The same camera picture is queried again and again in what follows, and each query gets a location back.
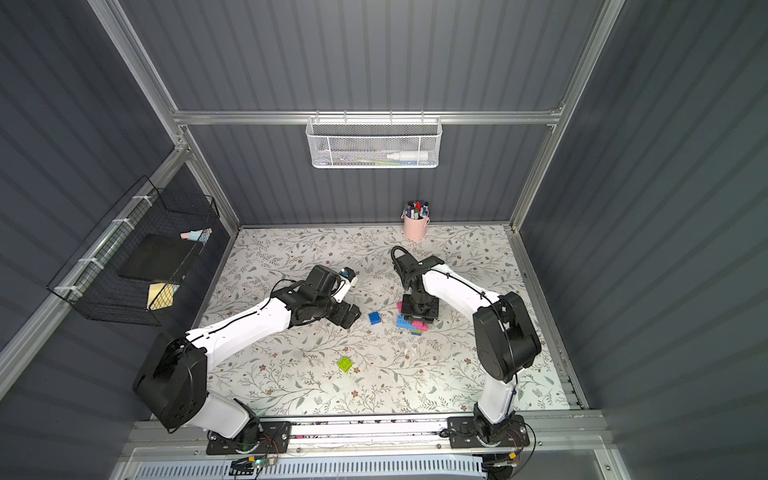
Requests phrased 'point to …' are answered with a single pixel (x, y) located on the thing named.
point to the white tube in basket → (409, 155)
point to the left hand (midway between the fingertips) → (351, 309)
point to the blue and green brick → (416, 332)
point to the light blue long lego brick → (401, 322)
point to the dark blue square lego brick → (375, 317)
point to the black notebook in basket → (158, 257)
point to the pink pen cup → (415, 229)
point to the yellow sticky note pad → (160, 295)
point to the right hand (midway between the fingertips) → (414, 323)
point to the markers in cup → (416, 210)
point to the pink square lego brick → (399, 306)
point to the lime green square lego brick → (345, 364)
